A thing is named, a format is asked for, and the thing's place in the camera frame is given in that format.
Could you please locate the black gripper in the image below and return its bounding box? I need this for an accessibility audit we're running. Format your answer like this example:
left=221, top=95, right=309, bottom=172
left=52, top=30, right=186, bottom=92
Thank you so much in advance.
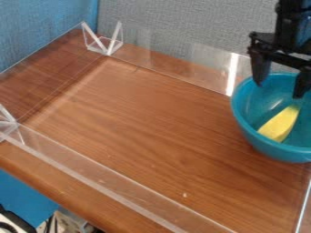
left=249, top=0, right=311, bottom=98

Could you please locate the yellow toy banana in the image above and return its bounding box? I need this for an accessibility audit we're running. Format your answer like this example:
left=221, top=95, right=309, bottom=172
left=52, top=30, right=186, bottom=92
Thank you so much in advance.
left=258, top=105, right=301, bottom=142

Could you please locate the blue plastic bowl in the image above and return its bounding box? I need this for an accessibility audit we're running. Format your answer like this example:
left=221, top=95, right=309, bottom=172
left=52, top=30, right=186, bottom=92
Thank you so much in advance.
left=231, top=73, right=311, bottom=163

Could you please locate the clear acrylic back barrier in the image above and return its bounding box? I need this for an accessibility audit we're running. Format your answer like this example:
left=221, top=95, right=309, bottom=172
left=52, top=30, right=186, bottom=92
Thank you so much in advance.
left=106, top=28, right=311, bottom=98

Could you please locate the clear acrylic barrier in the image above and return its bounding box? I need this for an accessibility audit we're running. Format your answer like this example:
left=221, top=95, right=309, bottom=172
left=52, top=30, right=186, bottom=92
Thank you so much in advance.
left=106, top=28, right=311, bottom=98
left=6, top=124, right=235, bottom=233
left=0, top=23, right=103, bottom=119

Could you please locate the clear acrylic front barrier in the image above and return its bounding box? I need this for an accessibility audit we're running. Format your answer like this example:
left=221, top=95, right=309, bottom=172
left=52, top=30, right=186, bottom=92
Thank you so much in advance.
left=6, top=124, right=235, bottom=233

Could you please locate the clear acrylic left barrier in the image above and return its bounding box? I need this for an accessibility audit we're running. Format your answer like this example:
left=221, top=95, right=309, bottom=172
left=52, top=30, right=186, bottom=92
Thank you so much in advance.
left=0, top=23, right=103, bottom=119

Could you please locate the clear acrylic corner bracket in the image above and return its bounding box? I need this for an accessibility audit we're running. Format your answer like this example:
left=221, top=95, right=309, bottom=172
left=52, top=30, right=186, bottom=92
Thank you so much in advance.
left=82, top=22, right=125, bottom=56

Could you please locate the clear acrylic left bracket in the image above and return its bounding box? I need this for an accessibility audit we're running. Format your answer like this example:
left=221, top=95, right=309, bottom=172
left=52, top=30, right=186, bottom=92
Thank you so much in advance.
left=0, top=104, right=24, bottom=143

